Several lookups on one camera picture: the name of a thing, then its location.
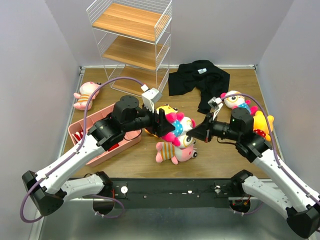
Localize orange plush red dotted dress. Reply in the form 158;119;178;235
253;110;275;142

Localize pink divided storage tray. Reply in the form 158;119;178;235
68;104;141;167

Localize white panda plush yellow glasses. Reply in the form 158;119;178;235
220;90;258;116

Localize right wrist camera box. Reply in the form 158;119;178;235
208;97;224;120

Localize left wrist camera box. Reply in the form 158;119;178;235
141;84;162;113

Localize black crumpled cloth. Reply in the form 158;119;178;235
168;60;230;114

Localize yellow plush red dotted dress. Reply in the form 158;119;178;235
144;104;178;138

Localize red white striped item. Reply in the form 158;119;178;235
71;130;84;143

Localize white panda plush blue dress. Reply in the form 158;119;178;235
161;112;196;149

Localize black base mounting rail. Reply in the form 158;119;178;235
111;178;248;210

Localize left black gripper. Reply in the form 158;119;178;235
122;100;176;138

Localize pink striped plush left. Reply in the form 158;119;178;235
73;81;101;111

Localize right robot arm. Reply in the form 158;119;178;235
187;108;320;239

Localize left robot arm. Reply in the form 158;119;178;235
21;95;175;217

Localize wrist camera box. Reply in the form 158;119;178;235
141;84;162;113
208;97;224;120

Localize white wire shelf rack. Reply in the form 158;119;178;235
86;0;173;96

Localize pink frog plush striped shirt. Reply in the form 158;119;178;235
155;142;198;165

